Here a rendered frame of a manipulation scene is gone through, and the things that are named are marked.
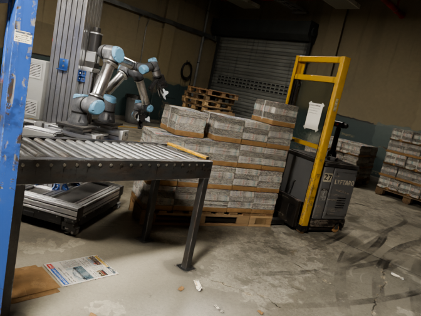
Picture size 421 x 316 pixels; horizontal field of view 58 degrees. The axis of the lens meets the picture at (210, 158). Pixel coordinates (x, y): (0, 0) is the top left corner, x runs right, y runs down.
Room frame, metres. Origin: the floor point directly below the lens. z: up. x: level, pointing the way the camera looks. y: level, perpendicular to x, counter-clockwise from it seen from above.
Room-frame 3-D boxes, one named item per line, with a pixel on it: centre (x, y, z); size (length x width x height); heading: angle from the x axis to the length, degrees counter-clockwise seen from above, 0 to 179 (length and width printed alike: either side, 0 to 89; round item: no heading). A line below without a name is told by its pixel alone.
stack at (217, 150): (3.66, 0.08, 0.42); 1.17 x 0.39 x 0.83; 119
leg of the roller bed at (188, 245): (2.59, 0.01, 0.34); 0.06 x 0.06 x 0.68; 48
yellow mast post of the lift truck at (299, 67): (4.50, -0.78, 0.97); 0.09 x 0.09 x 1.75; 29
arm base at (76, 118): (2.90, 1.05, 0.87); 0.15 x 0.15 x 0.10
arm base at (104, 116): (3.39, 0.97, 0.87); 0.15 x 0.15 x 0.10
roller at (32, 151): (1.94, 0.94, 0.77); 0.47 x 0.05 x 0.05; 48
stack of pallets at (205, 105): (10.48, 0.33, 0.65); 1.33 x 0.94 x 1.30; 142
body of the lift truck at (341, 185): (4.39, -1.26, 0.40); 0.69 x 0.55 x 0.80; 29
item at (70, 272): (2.26, 0.66, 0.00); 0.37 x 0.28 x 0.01; 138
